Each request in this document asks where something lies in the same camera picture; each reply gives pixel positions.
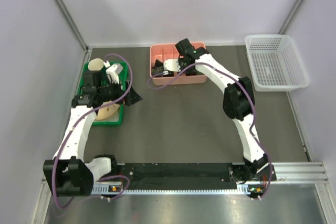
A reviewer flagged rolled dark floral tie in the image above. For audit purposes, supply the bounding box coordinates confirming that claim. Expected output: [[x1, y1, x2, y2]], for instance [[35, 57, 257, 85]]
[[151, 59, 164, 78]]

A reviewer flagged pink divided organizer box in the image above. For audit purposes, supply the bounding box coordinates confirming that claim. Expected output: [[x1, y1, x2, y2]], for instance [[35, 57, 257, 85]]
[[150, 43, 207, 86]]

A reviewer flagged white perforated plastic basket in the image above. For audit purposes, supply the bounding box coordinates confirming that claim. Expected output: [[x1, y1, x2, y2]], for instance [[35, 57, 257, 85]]
[[245, 34, 309, 92]]

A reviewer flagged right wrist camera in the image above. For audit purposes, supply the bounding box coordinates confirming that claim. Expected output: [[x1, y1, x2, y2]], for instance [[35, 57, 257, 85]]
[[163, 59, 181, 76]]

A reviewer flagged green plastic tray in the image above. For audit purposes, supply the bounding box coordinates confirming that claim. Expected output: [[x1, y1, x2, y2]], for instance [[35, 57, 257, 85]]
[[83, 59, 129, 126]]

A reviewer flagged round painted wooden plate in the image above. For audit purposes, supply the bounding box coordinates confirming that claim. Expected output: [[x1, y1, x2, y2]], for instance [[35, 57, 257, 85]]
[[96, 103, 120, 121]]

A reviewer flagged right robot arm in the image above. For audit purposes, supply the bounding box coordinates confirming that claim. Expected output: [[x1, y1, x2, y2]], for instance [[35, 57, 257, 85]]
[[175, 38, 272, 184]]

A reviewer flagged aluminium frame rail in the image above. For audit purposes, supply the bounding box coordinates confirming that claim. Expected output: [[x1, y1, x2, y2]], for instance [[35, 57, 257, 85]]
[[54, 0, 89, 52]]

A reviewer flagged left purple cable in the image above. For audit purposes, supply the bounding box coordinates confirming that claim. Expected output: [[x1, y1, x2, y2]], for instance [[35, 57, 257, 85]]
[[51, 54, 133, 209]]

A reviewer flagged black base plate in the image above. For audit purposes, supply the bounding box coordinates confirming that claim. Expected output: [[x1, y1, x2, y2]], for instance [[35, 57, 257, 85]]
[[103, 163, 270, 190]]

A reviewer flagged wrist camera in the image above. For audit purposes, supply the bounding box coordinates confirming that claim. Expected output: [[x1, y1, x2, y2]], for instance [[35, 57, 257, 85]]
[[163, 59, 181, 76], [103, 61, 123, 84]]

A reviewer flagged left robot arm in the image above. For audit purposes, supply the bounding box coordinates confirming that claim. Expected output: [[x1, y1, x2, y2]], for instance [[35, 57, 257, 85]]
[[43, 70, 139, 197]]

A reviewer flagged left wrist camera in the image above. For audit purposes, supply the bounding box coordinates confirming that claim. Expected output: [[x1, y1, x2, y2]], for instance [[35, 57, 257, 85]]
[[103, 61, 123, 84]]

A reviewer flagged grey slotted cable duct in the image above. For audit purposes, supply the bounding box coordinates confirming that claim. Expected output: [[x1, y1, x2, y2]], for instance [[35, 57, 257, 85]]
[[91, 184, 263, 196]]

